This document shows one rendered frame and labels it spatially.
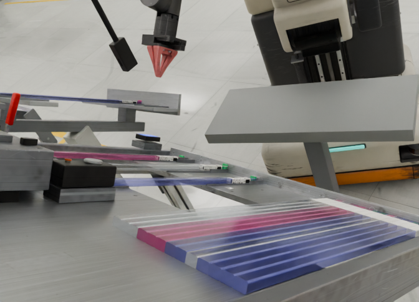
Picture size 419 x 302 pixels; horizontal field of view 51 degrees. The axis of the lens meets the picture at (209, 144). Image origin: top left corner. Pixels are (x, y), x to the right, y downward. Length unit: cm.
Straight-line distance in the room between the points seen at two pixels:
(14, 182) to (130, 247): 17
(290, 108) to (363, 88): 22
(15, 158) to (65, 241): 14
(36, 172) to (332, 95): 99
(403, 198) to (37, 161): 151
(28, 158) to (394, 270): 44
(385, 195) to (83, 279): 159
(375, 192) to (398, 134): 69
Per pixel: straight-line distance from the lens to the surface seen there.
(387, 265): 54
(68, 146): 98
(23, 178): 54
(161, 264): 40
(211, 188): 80
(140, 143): 110
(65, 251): 40
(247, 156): 219
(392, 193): 186
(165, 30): 111
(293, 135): 127
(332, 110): 130
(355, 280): 46
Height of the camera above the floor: 138
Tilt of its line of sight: 36 degrees down
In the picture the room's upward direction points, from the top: 25 degrees counter-clockwise
